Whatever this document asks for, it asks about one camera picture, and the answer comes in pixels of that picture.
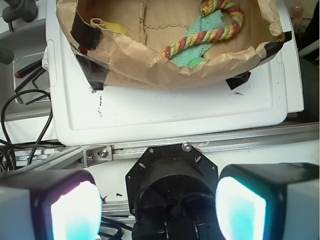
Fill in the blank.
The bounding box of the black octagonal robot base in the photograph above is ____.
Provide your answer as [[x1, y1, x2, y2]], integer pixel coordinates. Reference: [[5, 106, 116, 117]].
[[125, 143, 223, 240]]

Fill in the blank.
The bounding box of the brown paper bag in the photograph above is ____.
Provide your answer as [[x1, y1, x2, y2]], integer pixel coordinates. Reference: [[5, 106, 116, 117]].
[[55, 0, 292, 90]]

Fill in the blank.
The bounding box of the multicolored twisted rope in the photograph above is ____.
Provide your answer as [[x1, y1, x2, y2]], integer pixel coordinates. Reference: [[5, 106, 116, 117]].
[[161, 0, 245, 60]]

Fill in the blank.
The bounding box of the aluminium extrusion rail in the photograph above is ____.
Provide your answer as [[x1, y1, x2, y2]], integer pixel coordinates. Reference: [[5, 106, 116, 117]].
[[0, 122, 320, 173]]

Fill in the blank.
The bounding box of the black hex key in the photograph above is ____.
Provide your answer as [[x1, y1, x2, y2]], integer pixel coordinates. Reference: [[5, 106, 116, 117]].
[[14, 66, 46, 94]]

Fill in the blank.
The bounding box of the black cable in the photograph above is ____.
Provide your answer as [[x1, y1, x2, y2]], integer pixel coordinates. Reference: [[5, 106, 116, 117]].
[[0, 89, 54, 173]]

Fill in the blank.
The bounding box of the yellow green sponge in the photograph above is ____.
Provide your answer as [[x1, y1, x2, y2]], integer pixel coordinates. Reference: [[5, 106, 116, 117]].
[[90, 18, 130, 36]]

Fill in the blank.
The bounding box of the green rubber ball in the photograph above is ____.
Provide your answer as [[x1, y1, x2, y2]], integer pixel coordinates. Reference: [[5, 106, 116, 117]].
[[187, 57, 206, 68]]

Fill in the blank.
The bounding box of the teal cloth rag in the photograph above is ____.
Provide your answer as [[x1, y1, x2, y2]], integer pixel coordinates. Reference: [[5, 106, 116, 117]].
[[170, 10, 226, 67]]

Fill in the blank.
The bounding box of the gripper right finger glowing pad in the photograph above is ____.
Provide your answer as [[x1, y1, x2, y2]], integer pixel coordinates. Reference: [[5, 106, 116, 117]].
[[215, 162, 320, 240]]

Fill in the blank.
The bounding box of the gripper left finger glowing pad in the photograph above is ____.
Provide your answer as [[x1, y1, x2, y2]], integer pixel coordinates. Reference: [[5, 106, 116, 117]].
[[0, 169, 102, 240]]

